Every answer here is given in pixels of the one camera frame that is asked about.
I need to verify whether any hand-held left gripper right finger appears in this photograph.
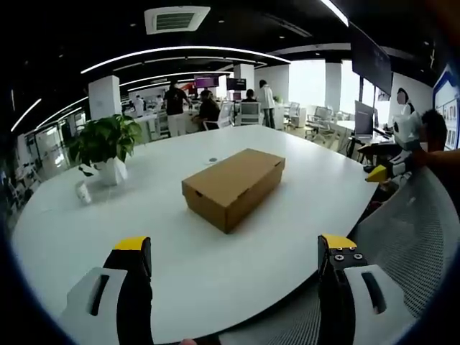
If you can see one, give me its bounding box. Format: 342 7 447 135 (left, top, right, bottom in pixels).
317 234 414 345

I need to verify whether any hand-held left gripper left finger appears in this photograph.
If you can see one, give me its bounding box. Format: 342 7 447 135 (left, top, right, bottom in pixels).
60 236 156 345

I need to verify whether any brown cardboard shoe box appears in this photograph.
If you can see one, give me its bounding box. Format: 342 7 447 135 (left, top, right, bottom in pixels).
181 148 287 235

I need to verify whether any person's own head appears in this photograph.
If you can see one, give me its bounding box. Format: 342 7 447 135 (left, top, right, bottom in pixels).
420 109 449 152

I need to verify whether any desk computer monitor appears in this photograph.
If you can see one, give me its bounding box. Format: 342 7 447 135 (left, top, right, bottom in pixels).
354 100 375 139

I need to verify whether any grey mesh office chair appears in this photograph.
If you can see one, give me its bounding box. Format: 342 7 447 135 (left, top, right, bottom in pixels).
218 167 460 345

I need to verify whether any row of white office chairs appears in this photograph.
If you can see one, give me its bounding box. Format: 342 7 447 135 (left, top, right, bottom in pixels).
285 101 355 144

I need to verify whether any white paper cup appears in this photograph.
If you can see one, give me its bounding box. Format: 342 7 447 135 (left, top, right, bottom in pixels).
74 180 91 205

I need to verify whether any short ceiling light strip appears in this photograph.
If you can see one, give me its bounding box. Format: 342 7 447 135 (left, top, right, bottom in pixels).
319 0 349 27

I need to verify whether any white mesh-back office chair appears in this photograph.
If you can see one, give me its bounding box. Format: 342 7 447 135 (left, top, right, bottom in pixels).
239 101 262 127

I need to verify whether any green potted plant white pot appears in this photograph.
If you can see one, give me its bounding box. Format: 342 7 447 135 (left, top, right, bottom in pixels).
68 114 144 187

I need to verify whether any white square pillar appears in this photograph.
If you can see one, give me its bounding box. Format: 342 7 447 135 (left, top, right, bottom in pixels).
88 75 123 121

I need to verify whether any long curved ceiling light strip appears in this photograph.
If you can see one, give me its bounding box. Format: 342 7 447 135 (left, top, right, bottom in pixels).
80 45 291 75

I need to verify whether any white ceiling air vent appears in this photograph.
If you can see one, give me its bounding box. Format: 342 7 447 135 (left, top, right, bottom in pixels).
144 6 211 36

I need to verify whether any blue framed wall poster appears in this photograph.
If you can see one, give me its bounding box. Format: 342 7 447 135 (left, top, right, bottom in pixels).
432 64 460 151

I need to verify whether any large dark wall screen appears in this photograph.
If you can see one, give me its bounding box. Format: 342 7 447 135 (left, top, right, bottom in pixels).
350 25 394 96

